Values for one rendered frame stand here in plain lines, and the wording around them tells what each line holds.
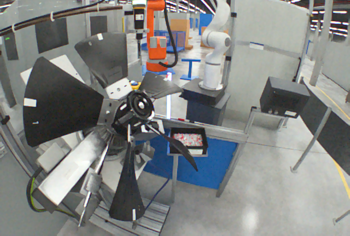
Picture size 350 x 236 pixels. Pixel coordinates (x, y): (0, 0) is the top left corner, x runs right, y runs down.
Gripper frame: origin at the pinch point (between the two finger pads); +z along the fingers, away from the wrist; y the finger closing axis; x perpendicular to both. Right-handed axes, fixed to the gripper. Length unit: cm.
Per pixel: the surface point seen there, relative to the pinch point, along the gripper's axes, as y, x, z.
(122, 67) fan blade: 6.5, -33.8, 20.6
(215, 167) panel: -41, -119, -17
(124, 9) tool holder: 2.9, -12.7, 22.6
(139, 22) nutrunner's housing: -0.9, -17.6, 20.1
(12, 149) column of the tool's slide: 55, -62, 62
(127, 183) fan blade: -11, -54, 50
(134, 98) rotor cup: -3, -41, 29
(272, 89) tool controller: -58, -44, -10
